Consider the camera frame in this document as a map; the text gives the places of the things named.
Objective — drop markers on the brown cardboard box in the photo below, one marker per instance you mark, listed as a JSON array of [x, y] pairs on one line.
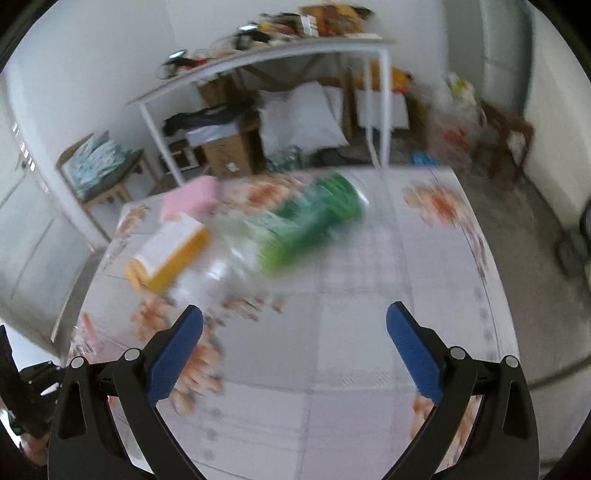
[[226, 157]]

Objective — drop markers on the green patterned bag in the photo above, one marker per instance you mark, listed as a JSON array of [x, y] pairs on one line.
[[286, 159]]

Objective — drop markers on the yellow and white box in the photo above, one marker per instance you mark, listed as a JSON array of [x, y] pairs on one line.
[[171, 244]]

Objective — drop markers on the wooden chair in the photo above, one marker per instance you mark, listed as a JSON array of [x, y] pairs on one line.
[[131, 159]]

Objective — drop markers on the white door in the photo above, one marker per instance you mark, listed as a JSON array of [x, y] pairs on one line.
[[37, 258]]

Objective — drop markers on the grey rice cooker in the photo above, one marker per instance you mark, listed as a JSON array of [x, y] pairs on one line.
[[575, 251]]

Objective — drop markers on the black phone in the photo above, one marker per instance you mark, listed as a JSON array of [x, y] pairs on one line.
[[178, 54]]

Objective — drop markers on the white framed desk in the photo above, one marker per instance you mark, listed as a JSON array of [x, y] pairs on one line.
[[277, 53]]

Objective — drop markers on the yellow bag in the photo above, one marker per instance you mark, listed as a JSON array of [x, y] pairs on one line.
[[399, 78]]

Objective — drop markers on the green plastic bottle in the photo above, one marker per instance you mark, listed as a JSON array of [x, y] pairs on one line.
[[304, 221]]

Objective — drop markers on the pink box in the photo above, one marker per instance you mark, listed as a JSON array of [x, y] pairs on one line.
[[191, 196]]

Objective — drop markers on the black cloth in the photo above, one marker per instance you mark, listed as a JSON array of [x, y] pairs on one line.
[[198, 120]]

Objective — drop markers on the white refrigerator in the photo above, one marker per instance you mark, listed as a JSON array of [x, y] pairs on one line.
[[505, 46]]

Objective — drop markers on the dark wooden stool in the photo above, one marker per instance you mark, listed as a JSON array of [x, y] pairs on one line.
[[508, 122]]

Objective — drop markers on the floral blue cushion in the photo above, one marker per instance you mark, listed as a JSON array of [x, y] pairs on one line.
[[97, 159]]

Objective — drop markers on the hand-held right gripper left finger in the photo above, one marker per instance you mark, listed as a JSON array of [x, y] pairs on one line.
[[175, 355]]

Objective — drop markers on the white printed plastic bag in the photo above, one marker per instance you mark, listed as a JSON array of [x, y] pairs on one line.
[[455, 115]]

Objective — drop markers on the blue cloth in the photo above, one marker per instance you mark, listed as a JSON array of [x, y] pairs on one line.
[[424, 159]]

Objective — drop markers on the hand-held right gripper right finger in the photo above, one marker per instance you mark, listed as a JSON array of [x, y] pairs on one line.
[[415, 355]]

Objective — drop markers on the wooden cross-braced frame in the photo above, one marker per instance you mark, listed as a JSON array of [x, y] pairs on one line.
[[304, 69]]

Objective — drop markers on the white pillow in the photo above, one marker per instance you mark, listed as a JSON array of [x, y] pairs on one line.
[[300, 115]]

